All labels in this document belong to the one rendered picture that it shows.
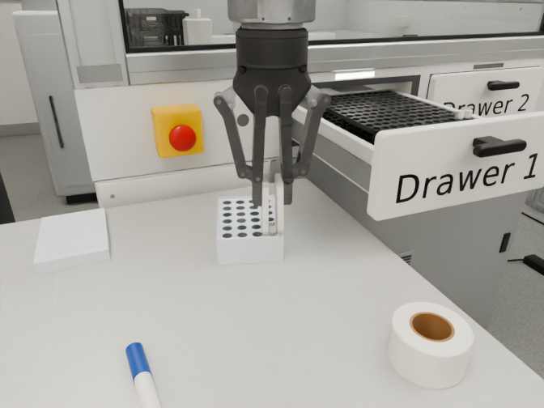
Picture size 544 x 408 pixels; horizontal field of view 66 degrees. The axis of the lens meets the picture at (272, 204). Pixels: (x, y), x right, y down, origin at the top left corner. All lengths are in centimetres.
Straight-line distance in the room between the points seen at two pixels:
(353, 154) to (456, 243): 63
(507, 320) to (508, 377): 136
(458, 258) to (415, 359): 82
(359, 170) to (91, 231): 37
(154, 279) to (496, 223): 93
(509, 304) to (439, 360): 151
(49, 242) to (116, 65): 27
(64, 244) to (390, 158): 43
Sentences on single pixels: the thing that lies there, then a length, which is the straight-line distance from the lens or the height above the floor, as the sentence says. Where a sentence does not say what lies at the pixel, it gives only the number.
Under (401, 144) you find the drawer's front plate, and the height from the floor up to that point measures 91.
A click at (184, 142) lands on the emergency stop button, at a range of 65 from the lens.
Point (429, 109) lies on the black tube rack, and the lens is 75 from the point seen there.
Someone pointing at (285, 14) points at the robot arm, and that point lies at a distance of 43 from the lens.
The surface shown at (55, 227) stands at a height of 78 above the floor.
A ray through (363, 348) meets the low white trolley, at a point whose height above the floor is 76.
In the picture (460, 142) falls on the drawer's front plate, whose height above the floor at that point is 91.
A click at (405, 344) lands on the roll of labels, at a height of 80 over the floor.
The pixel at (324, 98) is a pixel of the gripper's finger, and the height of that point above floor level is 97.
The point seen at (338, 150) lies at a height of 87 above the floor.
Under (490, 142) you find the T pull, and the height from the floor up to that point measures 91.
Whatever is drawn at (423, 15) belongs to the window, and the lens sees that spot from 90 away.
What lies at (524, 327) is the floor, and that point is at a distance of 182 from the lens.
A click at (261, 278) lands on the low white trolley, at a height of 76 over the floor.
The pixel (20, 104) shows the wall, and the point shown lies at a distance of 414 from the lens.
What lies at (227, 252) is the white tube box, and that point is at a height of 78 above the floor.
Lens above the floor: 107
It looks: 26 degrees down
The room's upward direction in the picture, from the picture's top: straight up
